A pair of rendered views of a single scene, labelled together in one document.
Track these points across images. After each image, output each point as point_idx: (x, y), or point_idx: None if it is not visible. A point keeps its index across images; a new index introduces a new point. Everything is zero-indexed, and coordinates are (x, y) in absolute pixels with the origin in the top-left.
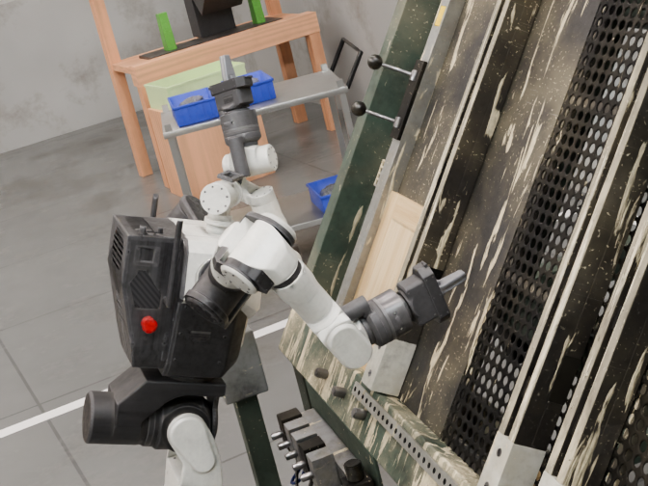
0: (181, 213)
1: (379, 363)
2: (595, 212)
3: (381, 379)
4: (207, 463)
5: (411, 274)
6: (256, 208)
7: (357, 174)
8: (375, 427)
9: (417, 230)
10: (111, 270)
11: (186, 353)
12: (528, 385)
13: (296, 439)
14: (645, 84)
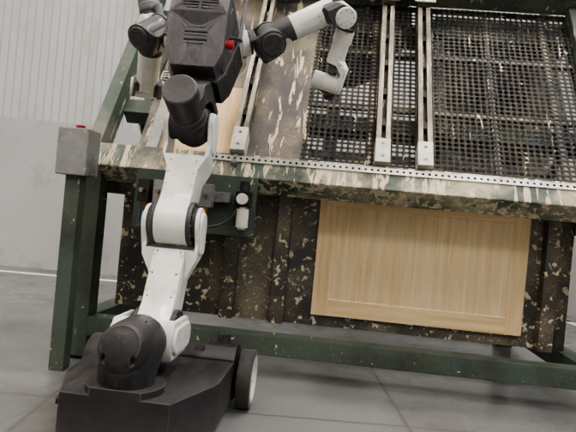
0: (163, 19)
1: (245, 137)
2: (390, 68)
3: (245, 147)
4: (215, 149)
5: (253, 101)
6: None
7: (128, 80)
8: (251, 166)
9: (246, 87)
10: (180, 14)
11: (229, 75)
12: (387, 119)
13: None
14: (392, 34)
